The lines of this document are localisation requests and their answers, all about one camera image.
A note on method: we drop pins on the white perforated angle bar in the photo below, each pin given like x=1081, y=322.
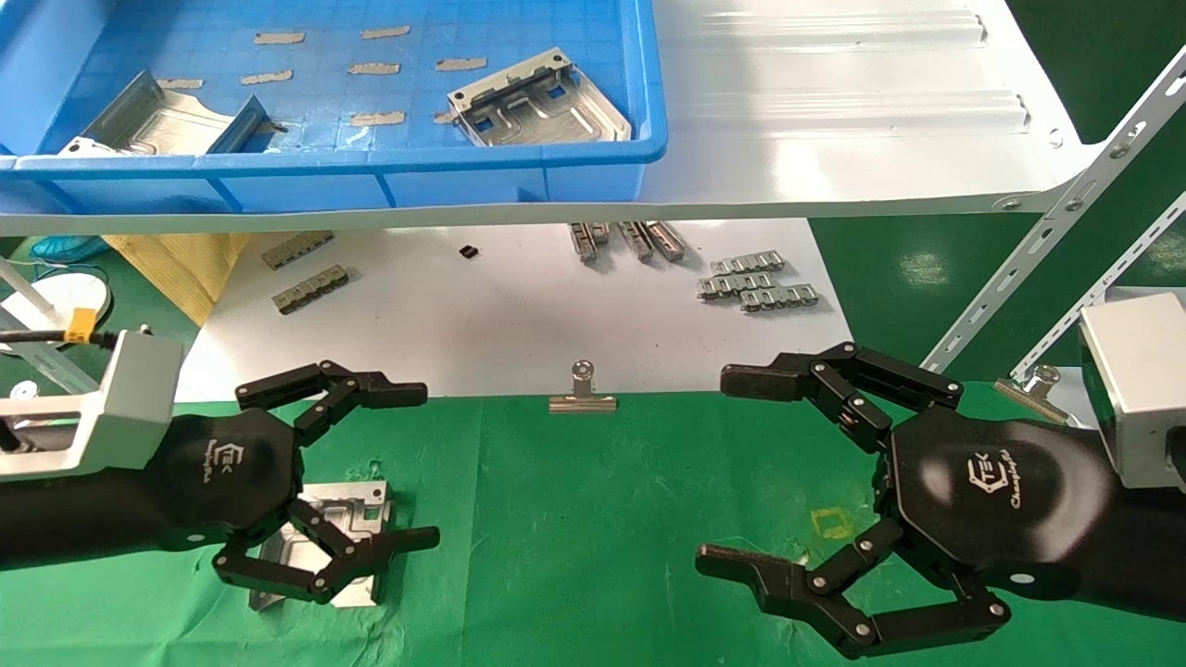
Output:
x=1047, y=241
x=56, y=367
x=1103, y=292

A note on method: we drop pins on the yellow mesh bag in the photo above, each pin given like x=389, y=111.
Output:
x=185, y=269

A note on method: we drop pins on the grey metal rail strip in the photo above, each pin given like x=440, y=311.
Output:
x=310, y=289
x=296, y=250

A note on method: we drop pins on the blue plastic bin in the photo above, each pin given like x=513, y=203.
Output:
x=324, y=185

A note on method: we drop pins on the white metal shelf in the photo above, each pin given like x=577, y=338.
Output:
x=834, y=139

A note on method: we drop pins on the silver notched metal strip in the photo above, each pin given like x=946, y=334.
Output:
x=780, y=297
x=732, y=285
x=749, y=263

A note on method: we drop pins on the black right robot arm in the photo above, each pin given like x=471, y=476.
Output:
x=1154, y=556

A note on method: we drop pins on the white round lamp base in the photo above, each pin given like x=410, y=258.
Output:
x=56, y=295

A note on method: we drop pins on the white board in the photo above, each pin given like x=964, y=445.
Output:
x=463, y=324

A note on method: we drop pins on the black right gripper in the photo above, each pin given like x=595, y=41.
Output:
x=1001, y=491

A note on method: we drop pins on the green cloth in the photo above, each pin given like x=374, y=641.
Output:
x=556, y=519

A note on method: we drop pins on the blue crumpled cover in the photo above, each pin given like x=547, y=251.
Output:
x=69, y=247

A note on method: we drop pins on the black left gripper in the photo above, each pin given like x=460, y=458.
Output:
x=227, y=472

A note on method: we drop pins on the short metal rail piece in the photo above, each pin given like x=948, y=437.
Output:
x=667, y=241
x=600, y=232
x=637, y=241
x=584, y=243

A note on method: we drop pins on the stamped sheet metal bracket part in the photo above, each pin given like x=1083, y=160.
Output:
x=359, y=512
x=157, y=120
x=556, y=116

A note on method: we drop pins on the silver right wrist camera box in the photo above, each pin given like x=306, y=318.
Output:
x=1135, y=389

